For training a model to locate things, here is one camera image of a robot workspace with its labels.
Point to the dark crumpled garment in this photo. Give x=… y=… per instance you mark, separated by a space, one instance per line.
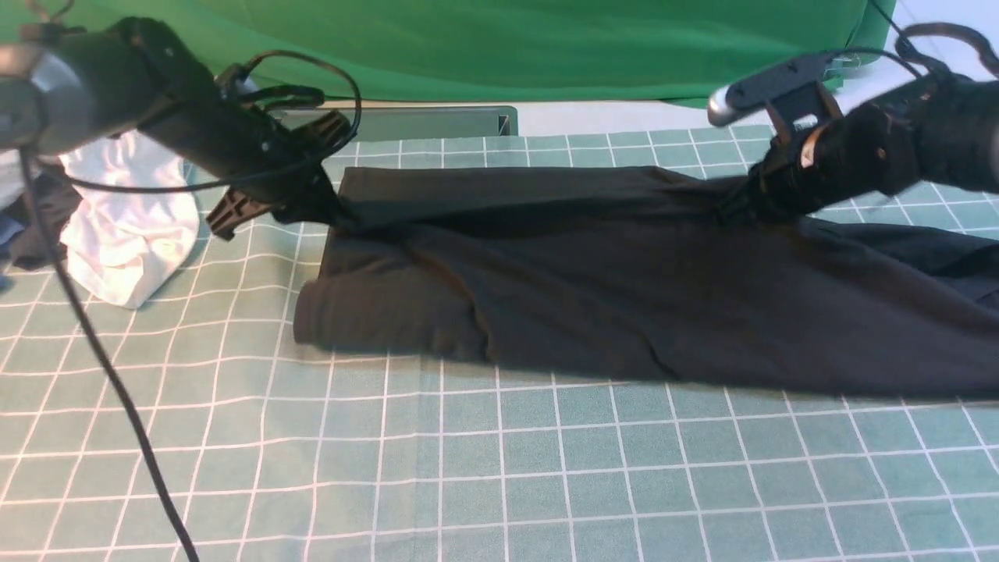
x=22 y=243

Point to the green backdrop cloth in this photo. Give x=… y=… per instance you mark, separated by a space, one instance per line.
x=513 y=51

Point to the gray-green rectangular tray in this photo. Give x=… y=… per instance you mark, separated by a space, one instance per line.
x=440 y=122

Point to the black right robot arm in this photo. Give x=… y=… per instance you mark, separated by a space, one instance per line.
x=937 y=129

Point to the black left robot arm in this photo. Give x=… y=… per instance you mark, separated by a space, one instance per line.
x=63 y=87

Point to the dark gray long-sleeve top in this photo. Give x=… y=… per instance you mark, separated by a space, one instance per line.
x=622 y=273

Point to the white crumpled garment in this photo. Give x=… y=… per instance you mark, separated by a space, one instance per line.
x=121 y=248

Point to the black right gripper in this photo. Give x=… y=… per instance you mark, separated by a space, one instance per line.
x=871 y=149

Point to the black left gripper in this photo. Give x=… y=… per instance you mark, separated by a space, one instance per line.
x=268 y=168

